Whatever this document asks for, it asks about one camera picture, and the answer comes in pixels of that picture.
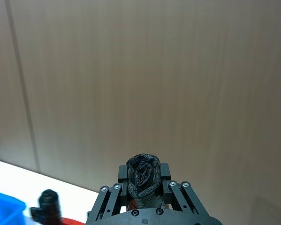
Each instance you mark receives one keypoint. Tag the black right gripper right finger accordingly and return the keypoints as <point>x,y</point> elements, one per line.
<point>180,197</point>

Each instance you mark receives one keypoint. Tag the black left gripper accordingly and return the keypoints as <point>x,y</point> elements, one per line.
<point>47,211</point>

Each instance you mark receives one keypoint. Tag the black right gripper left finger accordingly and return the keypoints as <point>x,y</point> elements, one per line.
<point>107,201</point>

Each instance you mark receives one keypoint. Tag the black plastic bag roll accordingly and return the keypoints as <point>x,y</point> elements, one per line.
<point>142,175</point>

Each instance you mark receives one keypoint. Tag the red plastic bin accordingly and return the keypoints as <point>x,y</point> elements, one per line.
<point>72,222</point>

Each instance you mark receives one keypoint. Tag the white table cloth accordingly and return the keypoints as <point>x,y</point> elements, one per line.
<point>25,178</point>

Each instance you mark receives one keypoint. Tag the blue plastic bin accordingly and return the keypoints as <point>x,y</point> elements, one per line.
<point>4,208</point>

